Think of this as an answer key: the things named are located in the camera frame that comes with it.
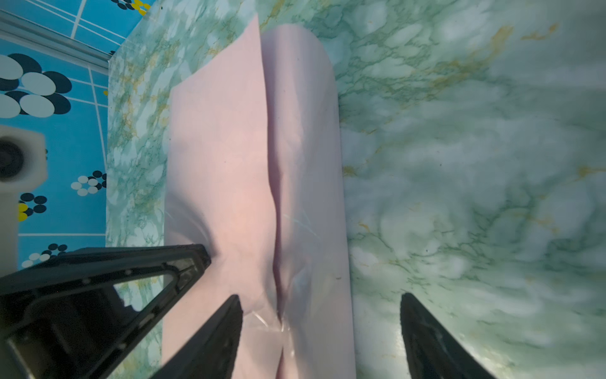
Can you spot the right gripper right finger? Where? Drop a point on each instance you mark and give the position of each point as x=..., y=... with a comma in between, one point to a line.
x=432, y=352

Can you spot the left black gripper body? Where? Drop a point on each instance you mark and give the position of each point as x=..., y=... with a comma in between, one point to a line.
x=69, y=336

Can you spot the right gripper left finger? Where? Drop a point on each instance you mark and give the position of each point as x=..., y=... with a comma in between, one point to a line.
x=211, y=352

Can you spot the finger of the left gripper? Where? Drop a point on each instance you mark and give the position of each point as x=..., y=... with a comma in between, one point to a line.
x=150, y=281

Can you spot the clear adhesive tape piece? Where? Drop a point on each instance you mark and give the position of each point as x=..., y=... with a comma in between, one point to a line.
x=293, y=259

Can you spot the purple wrapping paper sheet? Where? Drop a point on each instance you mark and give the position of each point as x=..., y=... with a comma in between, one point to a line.
x=254, y=132

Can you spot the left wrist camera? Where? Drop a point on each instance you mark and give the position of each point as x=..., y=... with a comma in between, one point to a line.
x=23, y=169

